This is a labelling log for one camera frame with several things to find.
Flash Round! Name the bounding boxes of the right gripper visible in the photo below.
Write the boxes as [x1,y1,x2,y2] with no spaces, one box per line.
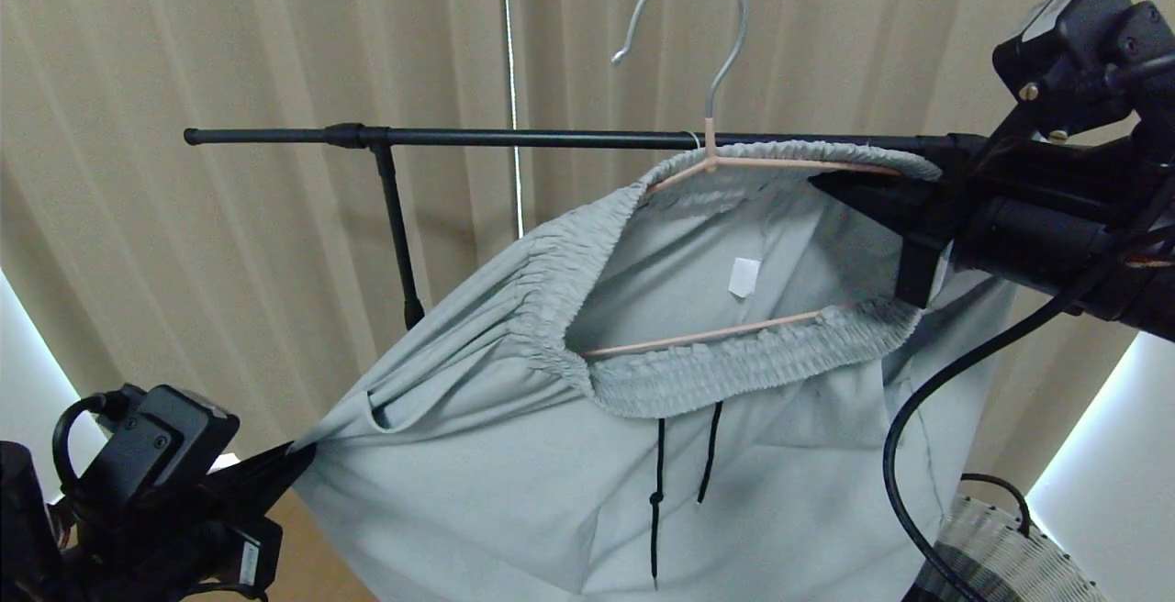
[893,137,1175,342]

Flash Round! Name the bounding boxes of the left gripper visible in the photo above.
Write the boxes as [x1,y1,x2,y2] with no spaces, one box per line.
[53,490,285,602]

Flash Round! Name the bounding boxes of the pink clothes hanger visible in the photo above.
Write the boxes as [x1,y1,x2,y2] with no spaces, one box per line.
[578,0,907,361]

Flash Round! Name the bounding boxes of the pale grey shorts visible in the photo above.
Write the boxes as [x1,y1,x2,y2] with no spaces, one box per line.
[288,139,1022,602]

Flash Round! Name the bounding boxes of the white laundry basket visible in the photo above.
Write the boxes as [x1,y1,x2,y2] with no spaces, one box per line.
[903,472,1113,602]

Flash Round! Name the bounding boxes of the black clothes rack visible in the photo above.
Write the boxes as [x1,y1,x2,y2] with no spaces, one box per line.
[183,122,990,332]

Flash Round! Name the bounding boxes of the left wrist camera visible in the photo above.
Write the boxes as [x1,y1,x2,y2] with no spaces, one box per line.
[68,384,242,531]

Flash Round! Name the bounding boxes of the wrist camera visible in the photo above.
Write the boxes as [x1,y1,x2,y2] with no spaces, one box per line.
[990,0,1175,141]
[68,384,242,531]

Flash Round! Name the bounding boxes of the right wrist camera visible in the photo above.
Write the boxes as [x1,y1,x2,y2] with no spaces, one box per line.
[990,0,1175,141]

